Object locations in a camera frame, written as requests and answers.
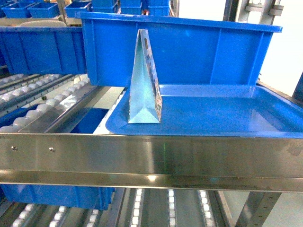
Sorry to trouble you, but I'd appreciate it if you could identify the blue bin at left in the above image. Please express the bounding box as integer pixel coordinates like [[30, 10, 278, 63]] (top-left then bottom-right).
[[0, 26, 87, 75]]

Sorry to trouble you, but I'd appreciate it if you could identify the steel shelf front rail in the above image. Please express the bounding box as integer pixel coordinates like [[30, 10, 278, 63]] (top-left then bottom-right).
[[0, 133, 303, 192]]

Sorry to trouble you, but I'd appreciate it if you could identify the flower gift bag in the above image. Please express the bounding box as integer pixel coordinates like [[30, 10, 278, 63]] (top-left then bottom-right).
[[128, 29, 162, 123]]

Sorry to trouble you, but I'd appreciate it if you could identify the blue bin under rail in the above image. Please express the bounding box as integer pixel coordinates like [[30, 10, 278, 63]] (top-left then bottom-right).
[[0, 184, 115, 210]]

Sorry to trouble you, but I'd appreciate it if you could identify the blue plastic tray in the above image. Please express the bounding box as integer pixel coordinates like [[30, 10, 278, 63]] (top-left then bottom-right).
[[106, 85, 303, 139]]

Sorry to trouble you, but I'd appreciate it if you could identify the large blue bin behind tray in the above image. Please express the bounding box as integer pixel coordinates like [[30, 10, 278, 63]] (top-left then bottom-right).
[[76, 12, 282, 87]]

